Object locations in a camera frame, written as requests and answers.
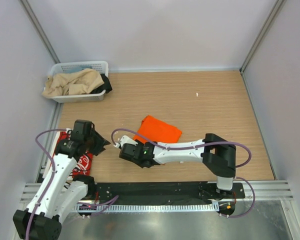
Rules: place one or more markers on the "white plastic basket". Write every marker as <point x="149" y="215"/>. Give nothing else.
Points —
<point x="101" y="66"/>

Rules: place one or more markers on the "beige t shirt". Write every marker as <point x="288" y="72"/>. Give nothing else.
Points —
<point x="69" y="84"/>

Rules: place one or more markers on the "red coca cola t shirt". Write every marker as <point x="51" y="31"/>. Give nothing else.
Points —
<point x="83" y="167"/>

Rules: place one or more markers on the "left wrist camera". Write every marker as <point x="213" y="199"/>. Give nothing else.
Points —
<point x="82" y="131"/>

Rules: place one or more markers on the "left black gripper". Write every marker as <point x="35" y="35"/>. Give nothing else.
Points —
<point x="100" y="142"/>

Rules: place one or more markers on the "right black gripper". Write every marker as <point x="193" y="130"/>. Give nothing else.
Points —
<point x="137" y="163"/>

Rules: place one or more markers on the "light blue cloth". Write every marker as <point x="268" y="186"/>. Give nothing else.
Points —
<point x="76" y="69"/>

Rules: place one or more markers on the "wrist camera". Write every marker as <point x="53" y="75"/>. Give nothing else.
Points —
<point x="127" y="147"/>
<point x="82" y="131"/>

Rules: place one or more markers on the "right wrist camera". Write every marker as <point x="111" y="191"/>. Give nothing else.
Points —
<point x="127" y="147"/>

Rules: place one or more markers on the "white slotted cable duct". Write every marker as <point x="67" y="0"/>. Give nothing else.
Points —
<point x="114" y="209"/>

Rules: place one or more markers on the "orange t shirt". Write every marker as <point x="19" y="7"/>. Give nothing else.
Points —
<point x="159" y="131"/>

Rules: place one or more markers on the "aluminium frame rail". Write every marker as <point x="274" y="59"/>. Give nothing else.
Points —
<point x="265" y="190"/>

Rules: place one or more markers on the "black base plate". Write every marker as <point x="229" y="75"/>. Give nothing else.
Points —
<point x="164" y="193"/>

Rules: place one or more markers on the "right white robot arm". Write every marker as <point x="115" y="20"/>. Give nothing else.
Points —
<point x="218" y="157"/>

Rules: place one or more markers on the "black t shirt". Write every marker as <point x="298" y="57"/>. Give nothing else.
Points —
<point x="106" y="86"/>

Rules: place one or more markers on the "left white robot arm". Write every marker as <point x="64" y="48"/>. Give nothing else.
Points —
<point x="44" y="215"/>

